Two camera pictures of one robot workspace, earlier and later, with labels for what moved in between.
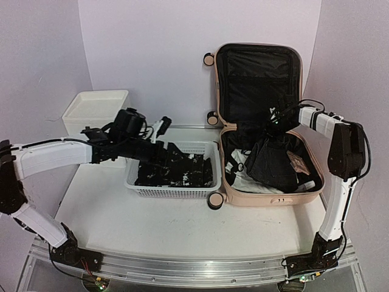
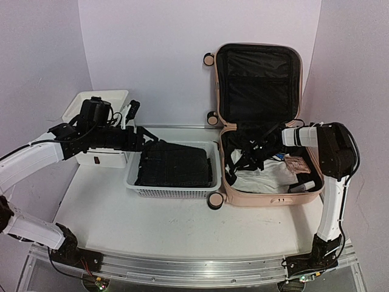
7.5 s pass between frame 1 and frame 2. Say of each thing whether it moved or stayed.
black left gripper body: moved
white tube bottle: stayed
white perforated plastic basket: stayed
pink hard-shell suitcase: stayed
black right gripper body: moved
